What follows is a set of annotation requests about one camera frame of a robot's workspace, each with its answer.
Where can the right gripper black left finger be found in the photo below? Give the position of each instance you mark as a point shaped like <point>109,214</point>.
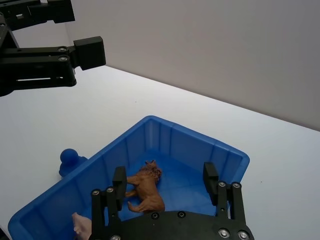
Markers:
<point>105,207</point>

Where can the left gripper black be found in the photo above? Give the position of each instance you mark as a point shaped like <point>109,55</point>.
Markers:
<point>5,37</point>

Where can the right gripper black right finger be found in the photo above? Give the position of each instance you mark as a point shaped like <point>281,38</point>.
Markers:
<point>228,200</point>

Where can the pink toy animal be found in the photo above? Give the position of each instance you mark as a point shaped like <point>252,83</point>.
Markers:
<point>82,226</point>

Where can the brown toy lion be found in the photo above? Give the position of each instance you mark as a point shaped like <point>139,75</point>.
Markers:
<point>147,190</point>

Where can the blue rubber duck toy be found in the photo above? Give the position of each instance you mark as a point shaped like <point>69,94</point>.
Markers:
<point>68,161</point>

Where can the blue plastic bin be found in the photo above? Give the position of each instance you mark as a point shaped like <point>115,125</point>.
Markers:
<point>175,150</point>

